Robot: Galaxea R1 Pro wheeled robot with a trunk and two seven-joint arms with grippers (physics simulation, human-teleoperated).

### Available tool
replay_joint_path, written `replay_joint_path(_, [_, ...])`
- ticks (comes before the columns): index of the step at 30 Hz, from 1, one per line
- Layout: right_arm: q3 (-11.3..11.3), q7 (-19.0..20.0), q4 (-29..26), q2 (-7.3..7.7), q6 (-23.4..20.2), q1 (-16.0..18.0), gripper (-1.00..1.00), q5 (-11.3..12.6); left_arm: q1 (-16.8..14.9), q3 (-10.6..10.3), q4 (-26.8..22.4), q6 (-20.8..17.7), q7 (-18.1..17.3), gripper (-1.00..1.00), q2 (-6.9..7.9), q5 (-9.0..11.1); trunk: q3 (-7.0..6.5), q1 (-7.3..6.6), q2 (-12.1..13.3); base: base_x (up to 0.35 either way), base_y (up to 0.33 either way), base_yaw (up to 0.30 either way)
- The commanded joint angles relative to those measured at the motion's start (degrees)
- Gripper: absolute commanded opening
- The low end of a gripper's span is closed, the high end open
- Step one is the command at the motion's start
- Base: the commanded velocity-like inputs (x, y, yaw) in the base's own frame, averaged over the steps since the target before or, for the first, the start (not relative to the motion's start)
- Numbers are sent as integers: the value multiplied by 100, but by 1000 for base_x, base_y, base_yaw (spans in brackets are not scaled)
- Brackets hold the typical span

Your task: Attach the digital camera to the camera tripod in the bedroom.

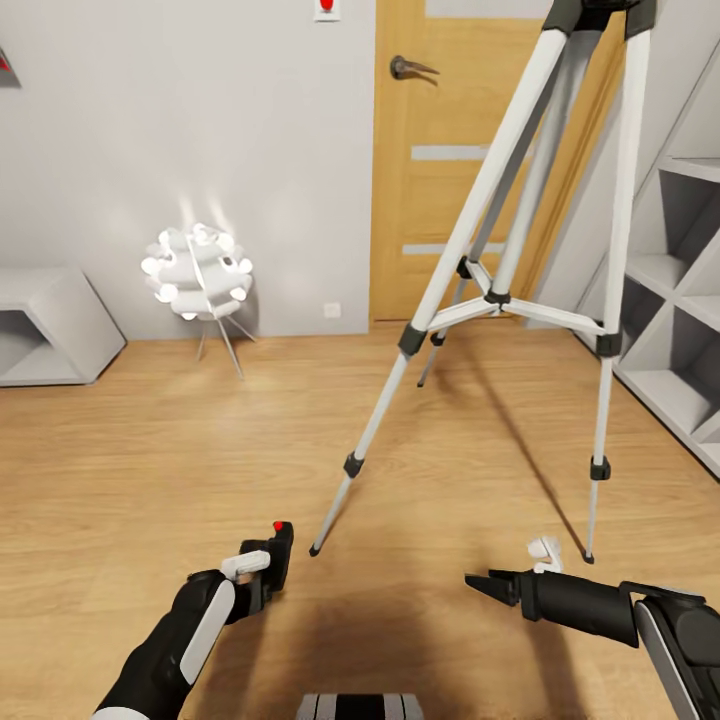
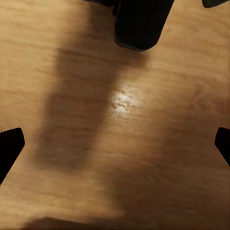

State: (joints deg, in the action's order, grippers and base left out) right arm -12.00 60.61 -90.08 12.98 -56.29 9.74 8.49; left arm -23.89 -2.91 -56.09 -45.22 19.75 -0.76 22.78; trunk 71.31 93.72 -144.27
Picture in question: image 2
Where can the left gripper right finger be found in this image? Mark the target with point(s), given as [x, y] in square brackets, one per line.
[222, 141]

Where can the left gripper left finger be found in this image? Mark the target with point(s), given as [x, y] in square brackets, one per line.
[11, 144]

